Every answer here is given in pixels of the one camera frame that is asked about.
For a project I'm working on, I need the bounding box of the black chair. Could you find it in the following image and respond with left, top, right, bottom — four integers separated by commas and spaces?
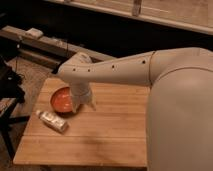
0, 56, 29, 159

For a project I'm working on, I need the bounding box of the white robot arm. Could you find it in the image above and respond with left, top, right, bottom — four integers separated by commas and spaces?
58, 48, 213, 171

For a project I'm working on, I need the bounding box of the wooden table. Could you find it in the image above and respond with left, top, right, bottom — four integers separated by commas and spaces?
13, 83, 149, 167

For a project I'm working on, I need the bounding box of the long wooden beam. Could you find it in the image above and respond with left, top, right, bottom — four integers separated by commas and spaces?
0, 25, 113, 61

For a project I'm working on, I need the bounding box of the white plastic bottle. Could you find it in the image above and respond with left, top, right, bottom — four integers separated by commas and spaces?
36, 110, 68, 133

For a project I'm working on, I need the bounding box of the orange ceramic bowl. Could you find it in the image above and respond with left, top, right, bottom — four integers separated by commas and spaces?
50, 87, 73, 113

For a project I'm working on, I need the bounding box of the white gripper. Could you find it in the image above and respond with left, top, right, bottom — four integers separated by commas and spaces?
70, 83, 96, 113

